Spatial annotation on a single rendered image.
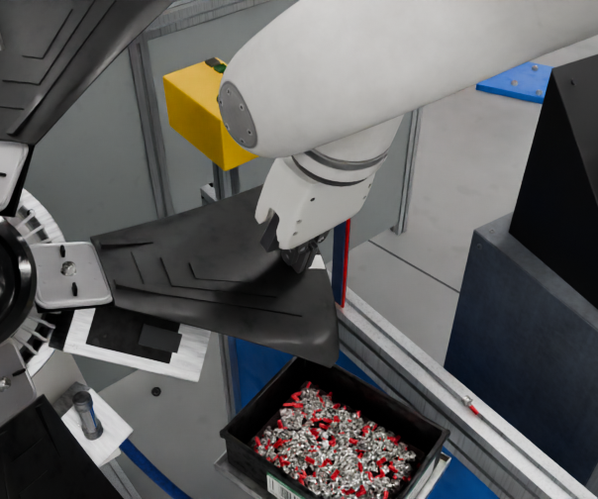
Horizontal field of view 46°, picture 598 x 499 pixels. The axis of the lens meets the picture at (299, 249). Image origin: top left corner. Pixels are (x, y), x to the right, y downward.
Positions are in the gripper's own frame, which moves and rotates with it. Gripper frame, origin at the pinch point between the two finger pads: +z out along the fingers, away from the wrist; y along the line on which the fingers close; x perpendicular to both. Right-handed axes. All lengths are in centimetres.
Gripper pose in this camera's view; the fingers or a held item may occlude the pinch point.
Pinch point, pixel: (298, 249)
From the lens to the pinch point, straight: 71.6
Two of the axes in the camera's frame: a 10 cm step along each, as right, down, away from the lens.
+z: -1.9, 5.5, 8.1
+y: -7.8, 4.2, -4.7
